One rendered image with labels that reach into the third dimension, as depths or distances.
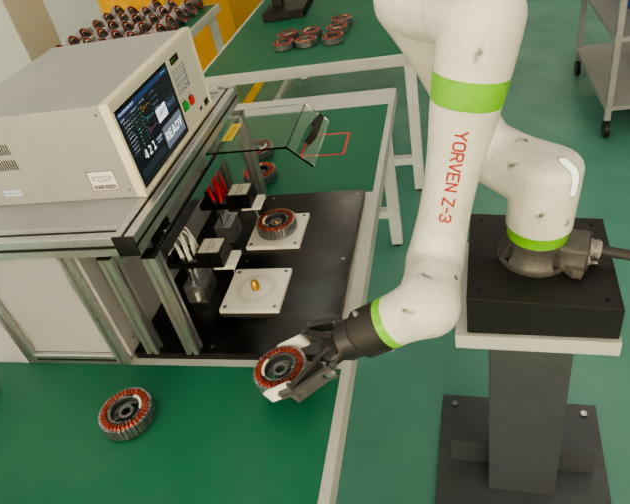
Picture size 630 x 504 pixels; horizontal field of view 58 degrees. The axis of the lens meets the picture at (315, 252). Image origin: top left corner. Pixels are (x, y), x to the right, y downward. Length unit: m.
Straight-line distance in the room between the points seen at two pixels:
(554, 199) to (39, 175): 1.03
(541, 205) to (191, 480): 0.83
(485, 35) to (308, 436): 0.75
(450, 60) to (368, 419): 1.43
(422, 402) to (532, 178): 1.14
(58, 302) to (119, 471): 0.39
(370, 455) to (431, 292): 1.12
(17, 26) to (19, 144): 3.93
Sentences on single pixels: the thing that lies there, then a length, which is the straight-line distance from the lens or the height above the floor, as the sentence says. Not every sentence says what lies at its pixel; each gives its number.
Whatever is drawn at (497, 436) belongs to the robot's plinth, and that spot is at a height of 0.29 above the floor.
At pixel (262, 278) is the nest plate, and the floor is 0.78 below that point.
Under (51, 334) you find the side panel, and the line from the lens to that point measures 1.46.
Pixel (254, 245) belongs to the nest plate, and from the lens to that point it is 1.54.
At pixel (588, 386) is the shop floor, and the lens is 2.16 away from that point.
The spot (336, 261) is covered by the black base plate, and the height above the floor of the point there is 0.77.
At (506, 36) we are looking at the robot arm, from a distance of 0.86.
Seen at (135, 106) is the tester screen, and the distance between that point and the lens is 1.22.
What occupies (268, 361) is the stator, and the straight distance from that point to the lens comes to 1.17.
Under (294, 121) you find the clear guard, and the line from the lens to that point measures 1.47.
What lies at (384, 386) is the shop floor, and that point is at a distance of 2.12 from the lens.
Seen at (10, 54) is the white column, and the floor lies 0.62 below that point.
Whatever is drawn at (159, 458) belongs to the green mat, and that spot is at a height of 0.75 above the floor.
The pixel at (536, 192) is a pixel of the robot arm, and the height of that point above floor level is 1.04.
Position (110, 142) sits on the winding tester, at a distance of 1.18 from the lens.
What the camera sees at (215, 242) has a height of 0.92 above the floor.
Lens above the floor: 1.67
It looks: 37 degrees down
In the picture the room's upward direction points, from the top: 13 degrees counter-clockwise
